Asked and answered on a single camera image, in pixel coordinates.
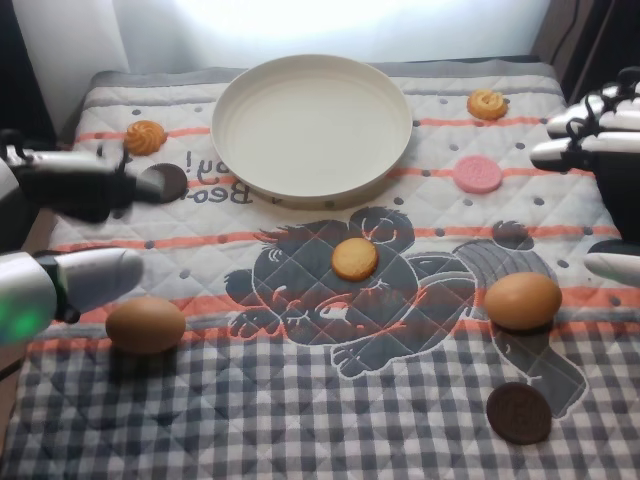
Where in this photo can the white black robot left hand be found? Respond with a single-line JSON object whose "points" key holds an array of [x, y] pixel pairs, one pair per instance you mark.
{"points": [[75, 187]]}

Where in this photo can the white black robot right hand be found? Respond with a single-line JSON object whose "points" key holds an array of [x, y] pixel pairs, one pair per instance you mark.
{"points": [[617, 190]]}

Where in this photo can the brown egg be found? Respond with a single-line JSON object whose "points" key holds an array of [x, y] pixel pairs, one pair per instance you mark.
{"points": [[522, 301], [145, 325]]}

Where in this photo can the round cream plate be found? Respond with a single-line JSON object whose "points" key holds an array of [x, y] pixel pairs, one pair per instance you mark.
{"points": [[310, 130]]}

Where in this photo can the orange swirl cookie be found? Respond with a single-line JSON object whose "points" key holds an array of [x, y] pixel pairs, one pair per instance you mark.
{"points": [[145, 138]]}

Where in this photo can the dark brown sandwich cookie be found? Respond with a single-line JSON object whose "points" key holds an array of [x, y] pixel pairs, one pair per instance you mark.
{"points": [[175, 182]]}

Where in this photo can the pink sandwich cookie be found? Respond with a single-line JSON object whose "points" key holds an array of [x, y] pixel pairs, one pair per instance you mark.
{"points": [[477, 174]]}

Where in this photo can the yellow swirl cookie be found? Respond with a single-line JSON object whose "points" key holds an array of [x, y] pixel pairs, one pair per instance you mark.
{"points": [[488, 104]]}

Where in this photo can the brown wooden furniture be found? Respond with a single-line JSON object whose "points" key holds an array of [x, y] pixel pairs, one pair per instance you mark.
{"points": [[595, 35]]}

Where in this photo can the dark brown embossed cookie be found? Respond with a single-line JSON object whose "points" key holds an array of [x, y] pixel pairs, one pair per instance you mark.
{"points": [[519, 412]]}

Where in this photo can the round golden biscuit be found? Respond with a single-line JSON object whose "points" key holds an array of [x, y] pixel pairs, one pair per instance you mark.
{"points": [[355, 260]]}

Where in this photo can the grey quilt with bear print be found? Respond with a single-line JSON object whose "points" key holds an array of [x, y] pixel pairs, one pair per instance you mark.
{"points": [[320, 390]]}

